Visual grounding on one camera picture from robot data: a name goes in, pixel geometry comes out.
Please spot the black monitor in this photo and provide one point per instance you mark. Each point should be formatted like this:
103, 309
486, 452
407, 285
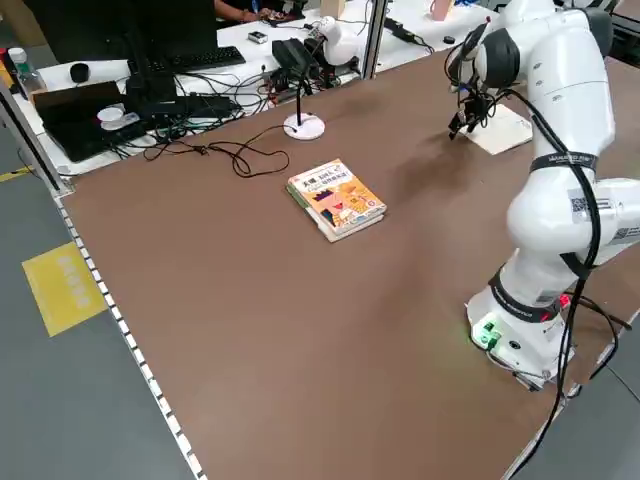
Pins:
125, 25

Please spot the black laptop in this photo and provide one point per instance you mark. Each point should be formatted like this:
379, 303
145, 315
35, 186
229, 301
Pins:
65, 125

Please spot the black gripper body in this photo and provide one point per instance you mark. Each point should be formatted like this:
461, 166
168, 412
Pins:
475, 105

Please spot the aluminium frame post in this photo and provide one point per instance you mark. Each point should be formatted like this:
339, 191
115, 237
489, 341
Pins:
374, 40

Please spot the person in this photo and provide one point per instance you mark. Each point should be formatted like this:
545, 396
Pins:
235, 10

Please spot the orange illustrated book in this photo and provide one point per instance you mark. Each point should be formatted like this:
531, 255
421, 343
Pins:
340, 200

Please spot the pink plastic container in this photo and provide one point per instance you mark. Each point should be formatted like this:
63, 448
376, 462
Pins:
441, 9

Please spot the small white box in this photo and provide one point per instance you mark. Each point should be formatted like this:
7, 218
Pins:
257, 37

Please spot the wooden block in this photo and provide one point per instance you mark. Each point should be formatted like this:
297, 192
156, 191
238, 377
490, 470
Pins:
332, 7

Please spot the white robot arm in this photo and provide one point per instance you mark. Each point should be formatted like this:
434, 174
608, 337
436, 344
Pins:
565, 100

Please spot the small black cup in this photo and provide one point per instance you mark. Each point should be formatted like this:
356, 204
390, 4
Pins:
79, 72

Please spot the black power adapter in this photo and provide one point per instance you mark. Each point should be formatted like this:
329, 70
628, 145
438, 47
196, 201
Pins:
400, 29

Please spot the black keyboard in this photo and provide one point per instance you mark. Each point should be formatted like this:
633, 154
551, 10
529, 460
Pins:
210, 57

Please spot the clear plastic bottle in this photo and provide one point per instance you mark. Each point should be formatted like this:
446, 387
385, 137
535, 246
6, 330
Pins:
22, 75

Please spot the white desk lamp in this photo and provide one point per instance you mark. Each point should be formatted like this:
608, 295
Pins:
340, 42

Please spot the black tape roll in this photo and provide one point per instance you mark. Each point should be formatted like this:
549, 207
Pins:
448, 40

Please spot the yellow floor sticker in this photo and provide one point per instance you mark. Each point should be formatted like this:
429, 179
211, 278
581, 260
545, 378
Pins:
62, 287

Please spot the white round dish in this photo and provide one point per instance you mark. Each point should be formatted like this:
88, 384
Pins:
112, 117

